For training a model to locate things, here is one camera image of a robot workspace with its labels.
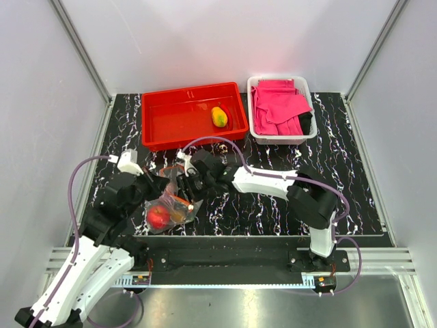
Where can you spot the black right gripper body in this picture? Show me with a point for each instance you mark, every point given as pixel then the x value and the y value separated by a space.
pixel 197 185

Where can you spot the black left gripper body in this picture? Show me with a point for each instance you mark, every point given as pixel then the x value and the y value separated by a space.
pixel 147 188

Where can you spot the clear zip top bag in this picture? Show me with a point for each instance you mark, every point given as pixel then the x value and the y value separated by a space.
pixel 172 200

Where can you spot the red fake chili pepper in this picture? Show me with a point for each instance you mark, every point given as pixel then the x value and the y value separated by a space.
pixel 228 114

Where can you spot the yellow green fake mango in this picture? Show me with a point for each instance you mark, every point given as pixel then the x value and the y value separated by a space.
pixel 219 117

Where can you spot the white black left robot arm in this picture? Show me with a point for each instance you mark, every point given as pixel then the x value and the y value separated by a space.
pixel 100 255

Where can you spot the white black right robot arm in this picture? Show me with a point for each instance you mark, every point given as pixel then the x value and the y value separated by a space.
pixel 311 201

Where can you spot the red fake apple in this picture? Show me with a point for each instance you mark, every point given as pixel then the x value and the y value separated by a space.
pixel 158 217

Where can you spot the brown fake kiwi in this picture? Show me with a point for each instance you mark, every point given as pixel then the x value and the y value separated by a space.
pixel 177 216

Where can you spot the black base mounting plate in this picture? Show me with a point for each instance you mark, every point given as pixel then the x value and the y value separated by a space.
pixel 233 260

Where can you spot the red plastic tray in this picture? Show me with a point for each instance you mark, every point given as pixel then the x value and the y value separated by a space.
pixel 173 118

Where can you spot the pink cloth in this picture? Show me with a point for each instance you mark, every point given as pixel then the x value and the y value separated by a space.
pixel 280 109

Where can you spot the black marble pattern mat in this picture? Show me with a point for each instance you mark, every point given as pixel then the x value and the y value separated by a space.
pixel 333 153

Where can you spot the white plastic basket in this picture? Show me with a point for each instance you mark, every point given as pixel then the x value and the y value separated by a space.
pixel 303 87

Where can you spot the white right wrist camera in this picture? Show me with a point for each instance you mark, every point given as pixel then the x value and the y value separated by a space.
pixel 186 162

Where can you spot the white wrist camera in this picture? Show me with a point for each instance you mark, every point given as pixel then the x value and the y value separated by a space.
pixel 127 162
pixel 186 162

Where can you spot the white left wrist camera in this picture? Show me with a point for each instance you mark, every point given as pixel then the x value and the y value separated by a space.
pixel 127 162

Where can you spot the white slotted cable duct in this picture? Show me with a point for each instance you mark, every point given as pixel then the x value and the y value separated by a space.
pixel 132 281

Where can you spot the left aluminium frame post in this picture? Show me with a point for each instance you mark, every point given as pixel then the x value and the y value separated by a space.
pixel 73 35

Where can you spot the aluminium frame post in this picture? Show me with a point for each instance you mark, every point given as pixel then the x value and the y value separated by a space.
pixel 73 35
pixel 383 35

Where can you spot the right aluminium frame post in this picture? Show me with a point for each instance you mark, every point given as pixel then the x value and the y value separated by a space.
pixel 383 35

